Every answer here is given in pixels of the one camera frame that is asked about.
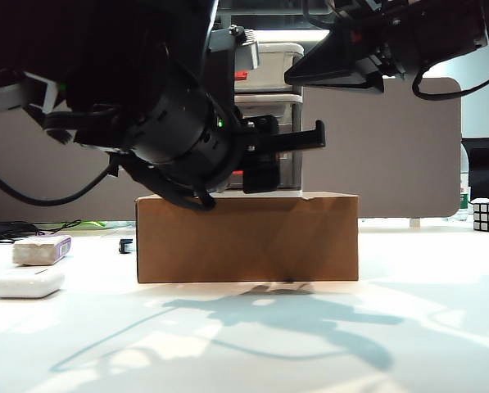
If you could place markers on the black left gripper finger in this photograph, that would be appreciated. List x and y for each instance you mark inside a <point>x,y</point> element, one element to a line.
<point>301,139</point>

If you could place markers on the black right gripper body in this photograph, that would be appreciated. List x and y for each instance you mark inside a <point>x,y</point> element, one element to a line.
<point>395,37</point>

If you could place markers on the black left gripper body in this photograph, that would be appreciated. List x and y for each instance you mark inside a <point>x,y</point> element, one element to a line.
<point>260,176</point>

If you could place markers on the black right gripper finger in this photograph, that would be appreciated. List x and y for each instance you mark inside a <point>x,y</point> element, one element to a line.
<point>330,61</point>
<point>367,88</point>

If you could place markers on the white plastic drawer cabinet frame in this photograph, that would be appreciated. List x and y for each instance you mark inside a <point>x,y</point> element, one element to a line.
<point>281,48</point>

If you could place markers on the white earphone case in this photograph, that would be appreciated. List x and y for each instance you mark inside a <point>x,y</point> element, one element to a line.
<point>27,284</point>

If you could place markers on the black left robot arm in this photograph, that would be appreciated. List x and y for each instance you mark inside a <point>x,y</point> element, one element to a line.
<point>105,61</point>

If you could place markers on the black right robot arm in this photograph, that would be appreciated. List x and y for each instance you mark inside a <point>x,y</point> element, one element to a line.
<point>457,28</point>

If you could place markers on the long ceiling light strip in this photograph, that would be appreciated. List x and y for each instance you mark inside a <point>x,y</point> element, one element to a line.
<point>285,35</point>

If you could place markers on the brown cardboard box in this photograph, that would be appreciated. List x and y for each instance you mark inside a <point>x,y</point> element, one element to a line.
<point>248,241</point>

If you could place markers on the grey fabric desk partition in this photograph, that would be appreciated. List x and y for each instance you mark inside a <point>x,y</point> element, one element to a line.
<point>391,163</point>

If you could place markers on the clear bottle with green label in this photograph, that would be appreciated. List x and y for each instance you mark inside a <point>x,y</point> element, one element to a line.
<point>464,196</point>

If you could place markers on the small black clip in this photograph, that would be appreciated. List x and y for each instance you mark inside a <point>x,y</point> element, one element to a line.
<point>125,247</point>

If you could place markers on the green flat object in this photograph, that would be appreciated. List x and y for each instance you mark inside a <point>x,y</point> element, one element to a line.
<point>92,224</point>

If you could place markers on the tissue pack with purple label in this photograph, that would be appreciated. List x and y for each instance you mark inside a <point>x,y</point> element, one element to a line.
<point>37,251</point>

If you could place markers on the tinted drawer over metal rail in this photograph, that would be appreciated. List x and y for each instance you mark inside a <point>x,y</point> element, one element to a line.
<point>287,110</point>

